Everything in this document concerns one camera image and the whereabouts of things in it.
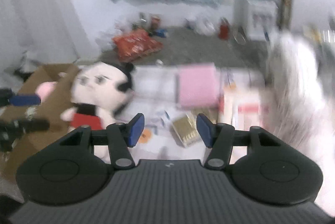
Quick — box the boy doll red outfit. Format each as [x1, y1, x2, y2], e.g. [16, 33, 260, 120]
[60, 61, 136, 162]

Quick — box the gold tissue pack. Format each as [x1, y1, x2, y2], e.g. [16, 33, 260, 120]
[172, 115, 201, 147]

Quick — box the pink soft pack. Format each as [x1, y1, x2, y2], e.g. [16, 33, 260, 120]
[178, 63, 220, 109]

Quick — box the plaid bed sheet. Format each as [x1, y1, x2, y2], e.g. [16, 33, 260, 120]
[117, 66, 275, 162]

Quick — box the brown cardboard box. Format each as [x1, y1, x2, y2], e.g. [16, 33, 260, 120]
[1, 64, 79, 183]

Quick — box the pink pig plush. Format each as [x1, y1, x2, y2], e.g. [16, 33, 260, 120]
[35, 72, 67, 103]

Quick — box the white fringed blanket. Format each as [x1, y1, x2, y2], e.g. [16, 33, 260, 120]
[267, 32, 334, 215]

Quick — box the red snack bag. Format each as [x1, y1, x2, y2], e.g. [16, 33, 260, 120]
[112, 29, 163, 62]

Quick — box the pink wet wipes pack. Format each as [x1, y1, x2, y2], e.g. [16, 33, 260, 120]
[218, 87, 273, 130]

